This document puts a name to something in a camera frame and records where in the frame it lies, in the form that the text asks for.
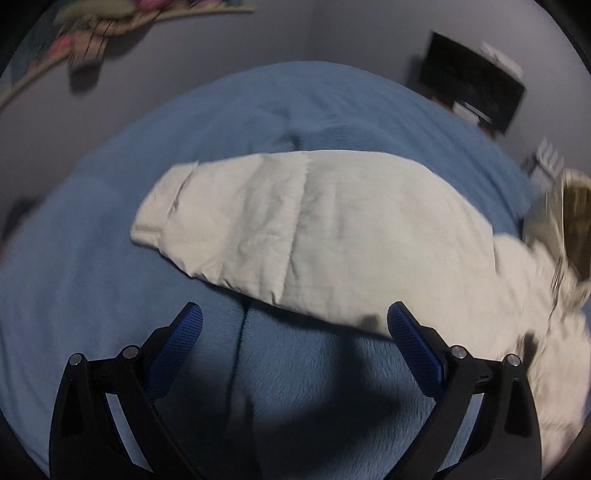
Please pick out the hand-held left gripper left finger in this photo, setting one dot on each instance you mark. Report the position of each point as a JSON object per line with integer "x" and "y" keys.
{"x": 182, "y": 339}

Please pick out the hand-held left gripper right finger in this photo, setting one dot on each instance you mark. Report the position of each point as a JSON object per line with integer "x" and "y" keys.
{"x": 408, "y": 339}

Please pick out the colourful trinket pile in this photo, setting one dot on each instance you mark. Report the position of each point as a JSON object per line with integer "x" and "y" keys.
{"x": 99, "y": 27}

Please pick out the small white device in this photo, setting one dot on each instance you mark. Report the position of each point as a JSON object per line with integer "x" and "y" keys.
{"x": 468, "y": 110}

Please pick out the black television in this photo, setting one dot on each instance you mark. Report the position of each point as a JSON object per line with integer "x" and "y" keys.
{"x": 466, "y": 78}

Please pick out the blue fleece blanket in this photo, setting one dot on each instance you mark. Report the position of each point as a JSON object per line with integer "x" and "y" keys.
{"x": 92, "y": 286}

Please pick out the cream padded jacket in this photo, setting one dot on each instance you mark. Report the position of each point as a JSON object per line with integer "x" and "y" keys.
{"x": 360, "y": 230}

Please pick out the white router with antennas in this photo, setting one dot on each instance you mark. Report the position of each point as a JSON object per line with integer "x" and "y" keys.
{"x": 547, "y": 157}

